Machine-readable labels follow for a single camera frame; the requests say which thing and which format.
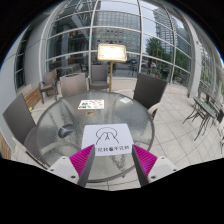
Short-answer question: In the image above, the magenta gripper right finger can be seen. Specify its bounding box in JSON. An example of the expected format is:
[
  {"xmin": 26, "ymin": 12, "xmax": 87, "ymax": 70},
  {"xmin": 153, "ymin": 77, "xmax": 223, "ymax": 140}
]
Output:
[{"xmin": 131, "ymin": 143, "xmax": 179, "ymax": 187}]

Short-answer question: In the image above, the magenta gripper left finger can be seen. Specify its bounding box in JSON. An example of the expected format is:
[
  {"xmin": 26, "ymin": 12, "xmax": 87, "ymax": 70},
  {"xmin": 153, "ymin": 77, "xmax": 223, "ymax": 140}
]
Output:
[{"xmin": 47, "ymin": 143, "xmax": 96, "ymax": 188}]

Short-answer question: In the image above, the white printed mouse pad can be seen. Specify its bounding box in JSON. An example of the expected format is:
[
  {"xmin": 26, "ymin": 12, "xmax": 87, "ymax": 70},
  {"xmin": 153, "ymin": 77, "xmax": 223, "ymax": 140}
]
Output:
[{"xmin": 81, "ymin": 123, "xmax": 134, "ymax": 156}]

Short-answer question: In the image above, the dark grey computer mouse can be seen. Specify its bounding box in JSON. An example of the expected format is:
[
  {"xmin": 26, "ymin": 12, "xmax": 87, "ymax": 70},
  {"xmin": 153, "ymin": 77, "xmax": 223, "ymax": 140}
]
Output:
[{"xmin": 58, "ymin": 124, "xmax": 74, "ymax": 138}]

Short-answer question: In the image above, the round glass table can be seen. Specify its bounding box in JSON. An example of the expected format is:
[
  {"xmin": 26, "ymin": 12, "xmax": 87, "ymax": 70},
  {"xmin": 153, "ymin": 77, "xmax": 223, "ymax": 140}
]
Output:
[{"xmin": 37, "ymin": 91, "xmax": 155, "ymax": 183}]

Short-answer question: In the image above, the colourful menu card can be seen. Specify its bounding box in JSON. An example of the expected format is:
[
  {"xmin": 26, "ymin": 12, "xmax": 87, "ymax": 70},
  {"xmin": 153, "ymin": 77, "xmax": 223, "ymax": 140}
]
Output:
[{"xmin": 78, "ymin": 99, "xmax": 104, "ymax": 110}]

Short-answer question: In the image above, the dark wicker chair right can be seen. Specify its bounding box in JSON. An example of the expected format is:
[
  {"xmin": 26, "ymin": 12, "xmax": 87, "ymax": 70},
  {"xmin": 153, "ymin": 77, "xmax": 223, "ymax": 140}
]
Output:
[{"xmin": 133, "ymin": 73, "xmax": 167, "ymax": 118}]

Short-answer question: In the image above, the grey wicker chair left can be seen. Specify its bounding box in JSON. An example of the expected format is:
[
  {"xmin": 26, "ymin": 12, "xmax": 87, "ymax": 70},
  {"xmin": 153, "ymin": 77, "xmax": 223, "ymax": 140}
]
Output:
[{"xmin": 3, "ymin": 94, "xmax": 49, "ymax": 168}]

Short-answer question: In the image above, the grey wicker chair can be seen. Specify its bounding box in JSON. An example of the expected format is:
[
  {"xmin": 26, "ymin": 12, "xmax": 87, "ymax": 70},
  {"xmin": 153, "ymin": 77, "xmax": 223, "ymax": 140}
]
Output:
[
  {"xmin": 89, "ymin": 65, "xmax": 109, "ymax": 90},
  {"xmin": 60, "ymin": 73, "xmax": 87, "ymax": 97},
  {"xmin": 3, "ymin": 94, "xmax": 49, "ymax": 168}
]

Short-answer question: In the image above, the dark side table right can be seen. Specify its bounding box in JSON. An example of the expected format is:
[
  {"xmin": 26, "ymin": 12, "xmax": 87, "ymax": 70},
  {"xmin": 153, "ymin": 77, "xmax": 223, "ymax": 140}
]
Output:
[{"xmin": 184, "ymin": 97, "xmax": 216, "ymax": 139}]

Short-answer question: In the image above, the grey wicker chair back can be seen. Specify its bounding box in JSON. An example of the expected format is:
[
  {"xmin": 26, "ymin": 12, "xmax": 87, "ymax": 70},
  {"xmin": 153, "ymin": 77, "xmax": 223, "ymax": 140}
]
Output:
[{"xmin": 60, "ymin": 73, "xmax": 87, "ymax": 97}]

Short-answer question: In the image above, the wooden bench left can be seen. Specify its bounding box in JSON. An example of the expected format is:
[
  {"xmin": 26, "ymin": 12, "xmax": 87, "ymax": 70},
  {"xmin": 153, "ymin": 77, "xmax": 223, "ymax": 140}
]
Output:
[{"xmin": 24, "ymin": 88, "xmax": 41, "ymax": 108}]

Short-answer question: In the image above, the grey wicker chair far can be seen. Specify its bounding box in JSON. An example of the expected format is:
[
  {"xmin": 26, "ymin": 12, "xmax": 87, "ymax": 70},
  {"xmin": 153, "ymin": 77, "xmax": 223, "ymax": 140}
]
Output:
[{"xmin": 89, "ymin": 65, "xmax": 109, "ymax": 90}]

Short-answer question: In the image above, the wicker chair far left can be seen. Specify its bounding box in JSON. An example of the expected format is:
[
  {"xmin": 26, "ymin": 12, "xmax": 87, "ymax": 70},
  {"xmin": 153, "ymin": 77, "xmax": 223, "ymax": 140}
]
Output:
[{"xmin": 38, "ymin": 70, "xmax": 58, "ymax": 102}]

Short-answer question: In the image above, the gold menu display stand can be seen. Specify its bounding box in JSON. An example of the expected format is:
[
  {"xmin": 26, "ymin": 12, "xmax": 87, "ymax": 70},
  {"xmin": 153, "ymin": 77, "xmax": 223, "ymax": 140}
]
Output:
[{"xmin": 96, "ymin": 43, "xmax": 128, "ymax": 93}]

